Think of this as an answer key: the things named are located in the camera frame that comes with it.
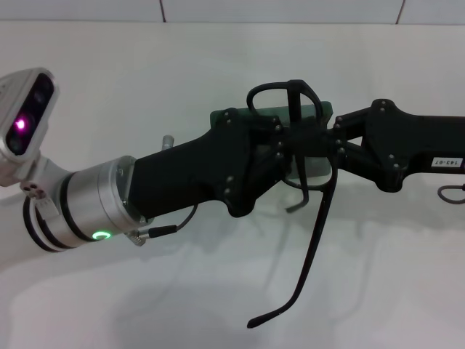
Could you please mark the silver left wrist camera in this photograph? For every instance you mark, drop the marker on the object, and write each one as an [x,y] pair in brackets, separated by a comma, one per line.
[25,120]

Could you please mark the black glasses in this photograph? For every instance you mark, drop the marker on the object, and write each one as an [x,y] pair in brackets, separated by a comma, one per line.
[318,225]

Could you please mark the silver cylindrical connector plug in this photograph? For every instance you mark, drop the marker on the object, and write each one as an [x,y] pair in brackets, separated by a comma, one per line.
[168,141]

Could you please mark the green glasses case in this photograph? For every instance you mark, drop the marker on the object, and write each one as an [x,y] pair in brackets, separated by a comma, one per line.
[217,117]

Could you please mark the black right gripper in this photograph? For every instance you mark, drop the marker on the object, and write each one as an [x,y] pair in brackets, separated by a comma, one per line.
[399,141]

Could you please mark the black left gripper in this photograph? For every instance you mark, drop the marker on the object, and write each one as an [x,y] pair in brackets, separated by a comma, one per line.
[203,171]

